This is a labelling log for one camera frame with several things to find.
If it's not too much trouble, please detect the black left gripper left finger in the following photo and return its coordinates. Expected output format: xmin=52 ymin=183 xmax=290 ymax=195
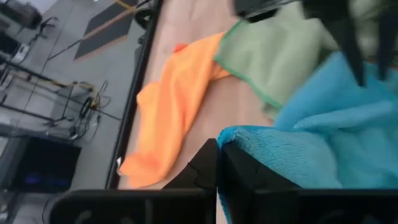
xmin=163 ymin=138 xmax=218 ymax=190

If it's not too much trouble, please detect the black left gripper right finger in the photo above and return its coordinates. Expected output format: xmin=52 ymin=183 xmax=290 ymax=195
xmin=218 ymin=142 xmax=300 ymax=224

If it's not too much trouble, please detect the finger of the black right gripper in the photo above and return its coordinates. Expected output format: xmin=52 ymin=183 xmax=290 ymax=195
xmin=303 ymin=0 xmax=365 ymax=87
xmin=376 ymin=0 xmax=398 ymax=82

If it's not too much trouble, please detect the pale green teal-edged towel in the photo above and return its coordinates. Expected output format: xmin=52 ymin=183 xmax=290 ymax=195
xmin=213 ymin=0 xmax=398 ymax=121

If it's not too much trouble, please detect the orange microfiber towel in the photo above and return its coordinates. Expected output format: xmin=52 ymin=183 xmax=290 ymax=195
xmin=118 ymin=30 xmax=233 ymax=190

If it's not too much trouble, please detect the blue microfiber towel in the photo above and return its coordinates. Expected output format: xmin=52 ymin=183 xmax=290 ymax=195
xmin=216 ymin=51 xmax=398 ymax=224

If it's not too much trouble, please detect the black hazard-striped floor mat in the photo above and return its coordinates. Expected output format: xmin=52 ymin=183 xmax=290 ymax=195
xmin=73 ymin=0 xmax=139 ymax=62

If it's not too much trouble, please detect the black perforated computer case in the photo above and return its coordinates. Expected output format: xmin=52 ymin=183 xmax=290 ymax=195
xmin=9 ymin=136 xmax=82 ymax=194

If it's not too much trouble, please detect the white power adapter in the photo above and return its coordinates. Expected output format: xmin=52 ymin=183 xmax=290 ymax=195
xmin=11 ymin=42 xmax=30 ymax=63

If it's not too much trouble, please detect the black bag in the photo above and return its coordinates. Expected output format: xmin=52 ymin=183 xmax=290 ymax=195
xmin=0 ymin=0 xmax=43 ymax=30

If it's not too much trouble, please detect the black cable bundle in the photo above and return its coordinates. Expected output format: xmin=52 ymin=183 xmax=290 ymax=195
xmin=67 ymin=79 xmax=113 ymax=141

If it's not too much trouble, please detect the yellow cable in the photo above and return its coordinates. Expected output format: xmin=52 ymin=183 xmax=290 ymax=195
xmin=113 ymin=0 xmax=137 ymax=12

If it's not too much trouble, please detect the black metal rack frame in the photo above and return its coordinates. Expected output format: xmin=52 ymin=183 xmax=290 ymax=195
xmin=0 ymin=58 xmax=75 ymax=125

